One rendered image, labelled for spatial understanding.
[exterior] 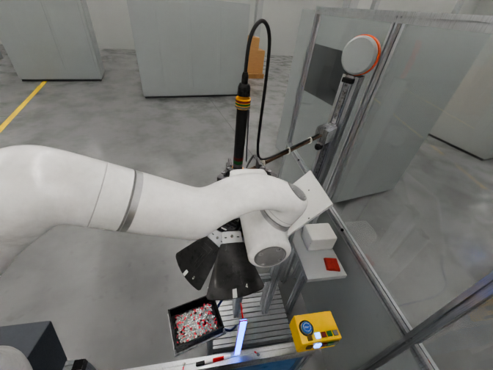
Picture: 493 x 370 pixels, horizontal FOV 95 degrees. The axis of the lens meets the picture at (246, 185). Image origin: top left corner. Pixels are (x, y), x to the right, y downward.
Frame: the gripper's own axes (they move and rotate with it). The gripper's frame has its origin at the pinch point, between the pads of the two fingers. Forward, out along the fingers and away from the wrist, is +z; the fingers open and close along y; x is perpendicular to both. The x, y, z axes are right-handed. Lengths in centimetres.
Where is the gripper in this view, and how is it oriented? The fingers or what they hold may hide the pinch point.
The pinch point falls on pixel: (243, 164)
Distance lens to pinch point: 67.0
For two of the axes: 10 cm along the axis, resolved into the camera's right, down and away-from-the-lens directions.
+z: -1.7, -6.2, 7.7
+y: 9.8, -0.3, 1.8
